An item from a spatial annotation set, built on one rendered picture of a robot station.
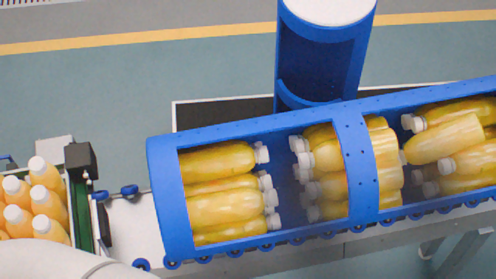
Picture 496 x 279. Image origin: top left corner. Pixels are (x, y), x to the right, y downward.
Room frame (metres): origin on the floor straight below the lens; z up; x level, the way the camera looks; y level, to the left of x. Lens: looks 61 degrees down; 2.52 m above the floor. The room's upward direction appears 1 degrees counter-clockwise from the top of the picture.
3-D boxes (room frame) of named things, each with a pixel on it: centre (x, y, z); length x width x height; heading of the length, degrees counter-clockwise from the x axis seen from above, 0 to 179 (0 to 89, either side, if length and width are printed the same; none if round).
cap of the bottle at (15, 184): (0.67, 0.55, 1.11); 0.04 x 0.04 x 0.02
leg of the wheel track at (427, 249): (0.87, -0.68, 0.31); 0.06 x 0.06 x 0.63; 10
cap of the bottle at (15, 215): (0.60, 0.53, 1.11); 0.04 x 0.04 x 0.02
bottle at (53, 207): (0.65, 0.47, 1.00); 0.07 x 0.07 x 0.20
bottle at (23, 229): (0.60, 0.53, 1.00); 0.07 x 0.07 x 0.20
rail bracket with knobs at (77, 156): (0.80, 0.42, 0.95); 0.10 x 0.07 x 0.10; 10
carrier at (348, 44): (1.30, -0.24, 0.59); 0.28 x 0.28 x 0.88
